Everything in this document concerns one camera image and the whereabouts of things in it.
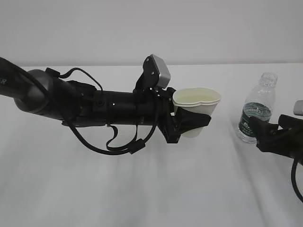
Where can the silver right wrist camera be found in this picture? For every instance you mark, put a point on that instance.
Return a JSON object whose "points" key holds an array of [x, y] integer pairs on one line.
{"points": [[298, 108]]}

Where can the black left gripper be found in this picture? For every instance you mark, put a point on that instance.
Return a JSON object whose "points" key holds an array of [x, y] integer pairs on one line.
{"points": [[185, 122]]}

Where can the white paper cup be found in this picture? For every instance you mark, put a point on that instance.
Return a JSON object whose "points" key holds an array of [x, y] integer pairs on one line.
{"points": [[196, 99]]}

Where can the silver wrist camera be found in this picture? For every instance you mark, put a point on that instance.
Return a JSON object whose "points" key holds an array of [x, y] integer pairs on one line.
{"points": [[162, 71], [298, 108]]}

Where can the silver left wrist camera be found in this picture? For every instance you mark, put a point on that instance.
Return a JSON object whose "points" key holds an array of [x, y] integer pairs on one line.
{"points": [[162, 71]]}

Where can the clear water bottle green label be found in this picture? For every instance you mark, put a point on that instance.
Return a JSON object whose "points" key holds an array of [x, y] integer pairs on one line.
{"points": [[259, 103]]}

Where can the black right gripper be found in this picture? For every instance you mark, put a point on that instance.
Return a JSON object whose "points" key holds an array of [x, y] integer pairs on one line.
{"points": [[287, 142]]}

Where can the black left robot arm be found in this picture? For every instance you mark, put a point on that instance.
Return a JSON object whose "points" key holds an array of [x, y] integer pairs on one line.
{"points": [[51, 94]]}

